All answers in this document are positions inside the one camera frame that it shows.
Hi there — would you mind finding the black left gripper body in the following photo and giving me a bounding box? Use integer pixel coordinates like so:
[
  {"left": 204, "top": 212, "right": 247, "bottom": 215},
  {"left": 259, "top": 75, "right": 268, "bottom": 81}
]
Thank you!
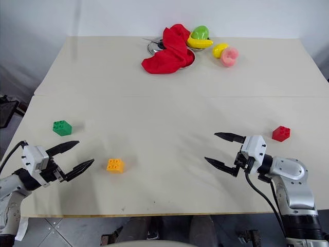
[{"left": 39, "top": 157, "right": 68, "bottom": 186}]

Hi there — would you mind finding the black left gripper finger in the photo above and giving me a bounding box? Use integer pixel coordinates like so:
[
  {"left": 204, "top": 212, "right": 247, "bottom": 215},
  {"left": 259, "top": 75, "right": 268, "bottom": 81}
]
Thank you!
[
  {"left": 61, "top": 158, "right": 95, "bottom": 183},
  {"left": 46, "top": 140, "right": 80, "bottom": 156}
]

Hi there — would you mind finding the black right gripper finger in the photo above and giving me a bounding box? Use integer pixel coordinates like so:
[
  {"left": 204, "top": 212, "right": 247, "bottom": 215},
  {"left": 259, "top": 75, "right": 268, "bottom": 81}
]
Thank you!
[
  {"left": 214, "top": 132, "right": 247, "bottom": 145},
  {"left": 204, "top": 156, "right": 238, "bottom": 178}
]

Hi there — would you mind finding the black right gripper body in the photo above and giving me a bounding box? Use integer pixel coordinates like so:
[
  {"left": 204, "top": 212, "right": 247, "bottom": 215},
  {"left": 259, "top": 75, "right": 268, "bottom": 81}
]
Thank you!
[{"left": 233, "top": 145, "right": 255, "bottom": 178}]

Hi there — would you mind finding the green toy brick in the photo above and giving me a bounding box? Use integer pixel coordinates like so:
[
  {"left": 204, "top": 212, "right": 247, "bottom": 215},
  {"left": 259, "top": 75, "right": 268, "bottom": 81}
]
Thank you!
[{"left": 52, "top": 120, "right": 73, "bottom": 136}]

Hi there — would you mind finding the orange toy brick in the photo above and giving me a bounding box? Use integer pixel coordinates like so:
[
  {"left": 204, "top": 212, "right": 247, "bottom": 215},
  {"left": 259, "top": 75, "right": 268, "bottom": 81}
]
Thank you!
[{"left": 106, "top": 158, "right": 124, "bottom": 174}]

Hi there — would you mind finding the red toy brick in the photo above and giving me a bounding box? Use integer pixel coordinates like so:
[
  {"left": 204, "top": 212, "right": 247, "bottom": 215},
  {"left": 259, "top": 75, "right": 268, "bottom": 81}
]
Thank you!
[{"left": 272, "top": 126, "right": 291, "bottom": 143}]

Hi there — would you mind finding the dark rounded robot leg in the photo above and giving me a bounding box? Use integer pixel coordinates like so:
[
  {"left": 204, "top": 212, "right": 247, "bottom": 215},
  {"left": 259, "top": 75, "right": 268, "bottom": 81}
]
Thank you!
[
  {"left": 189, "top": 215, "right": 224, "bottom": 247},
  {"left": 117, "top": 216, "right": 155, "bottom": 244}
]

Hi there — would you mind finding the black object beside table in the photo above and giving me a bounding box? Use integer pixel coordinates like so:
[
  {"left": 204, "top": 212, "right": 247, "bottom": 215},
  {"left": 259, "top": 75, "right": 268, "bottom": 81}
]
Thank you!
[{"left": 0, "top": 94, "right": 28, "bottom": 129}]

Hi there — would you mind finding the pink toy peach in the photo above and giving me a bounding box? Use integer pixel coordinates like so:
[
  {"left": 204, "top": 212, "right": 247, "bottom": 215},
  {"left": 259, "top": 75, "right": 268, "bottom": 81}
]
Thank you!
[{"left": 221, "top": 46, "right": 240, "bottom": 67}]

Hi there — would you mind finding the yellow toy lemon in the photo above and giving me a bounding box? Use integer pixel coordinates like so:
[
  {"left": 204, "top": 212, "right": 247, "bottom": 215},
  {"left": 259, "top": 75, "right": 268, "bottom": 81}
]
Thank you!
[{"left": 212, "top": 43, "right": 229, "bottom": 59}]

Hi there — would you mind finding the yellow toy banana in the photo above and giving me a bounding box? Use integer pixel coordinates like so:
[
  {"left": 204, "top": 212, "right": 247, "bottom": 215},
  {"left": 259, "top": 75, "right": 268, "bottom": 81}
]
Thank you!
[
  {"left": 187, "top": 32, "right": 214, "bottom": 49},
  {"left": 187, "top": 37, "right": 212, "bottom": 52}
]

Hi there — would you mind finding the red cloth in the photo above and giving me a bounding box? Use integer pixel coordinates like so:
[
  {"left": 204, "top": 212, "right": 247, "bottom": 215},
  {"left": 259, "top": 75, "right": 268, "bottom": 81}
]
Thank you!
[{"left": 141, "top": 23, "right": 194, "bottom": 75}]

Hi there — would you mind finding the green toy apple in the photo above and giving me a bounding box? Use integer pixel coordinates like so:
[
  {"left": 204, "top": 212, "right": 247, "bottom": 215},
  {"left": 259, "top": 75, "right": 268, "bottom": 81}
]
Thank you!
[{"left": 191, "top": 25, "right": 210, "bottom": 41}]

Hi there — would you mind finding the silver pot lid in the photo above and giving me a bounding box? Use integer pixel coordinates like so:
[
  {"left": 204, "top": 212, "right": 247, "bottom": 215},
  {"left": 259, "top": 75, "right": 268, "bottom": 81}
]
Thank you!
[{"left": 142, "top": 37, "right": 167, "bottom": 56}]

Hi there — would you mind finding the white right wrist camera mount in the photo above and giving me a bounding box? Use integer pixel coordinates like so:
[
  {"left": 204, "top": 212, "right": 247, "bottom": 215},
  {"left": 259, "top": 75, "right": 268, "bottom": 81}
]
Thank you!
[{"left": 241, "top": 134, "right": 267, "bottom": 170}]

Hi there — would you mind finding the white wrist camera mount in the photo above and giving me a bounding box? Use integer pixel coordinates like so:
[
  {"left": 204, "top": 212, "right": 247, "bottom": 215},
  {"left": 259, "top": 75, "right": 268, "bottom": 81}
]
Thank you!
[
  {"left": 21, "top": 145, "right": 50, "bottom": 178},
  {"left": 241, "top": 134, "right": 267, "bottom": 170}
]

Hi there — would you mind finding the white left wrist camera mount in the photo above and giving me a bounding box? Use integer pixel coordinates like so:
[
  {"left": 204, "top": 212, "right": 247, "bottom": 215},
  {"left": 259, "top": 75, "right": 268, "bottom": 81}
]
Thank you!
[{"left": 21, "top": 145, "right": 50, "bottom": 178}]

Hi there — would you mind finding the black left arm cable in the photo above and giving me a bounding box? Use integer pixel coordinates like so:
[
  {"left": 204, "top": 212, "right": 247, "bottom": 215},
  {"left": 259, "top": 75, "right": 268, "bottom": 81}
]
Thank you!
[{"left": 0, "top": 140, "right": 28, "bottom": 173}]

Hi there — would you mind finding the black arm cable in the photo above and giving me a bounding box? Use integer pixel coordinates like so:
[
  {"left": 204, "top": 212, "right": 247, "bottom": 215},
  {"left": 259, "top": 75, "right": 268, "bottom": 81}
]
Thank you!
[
  {"left": 244, "top": 157, "right": 287, "bottom": 236},
  {"left": 0, "top": 140, "right": 28, "bottom": 173}
]

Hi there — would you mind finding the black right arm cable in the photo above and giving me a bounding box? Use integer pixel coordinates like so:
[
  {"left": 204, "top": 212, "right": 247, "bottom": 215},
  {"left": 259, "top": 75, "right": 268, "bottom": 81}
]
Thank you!
[{"left": 244, "top": 157, "right": 287, "bottom": 236}]

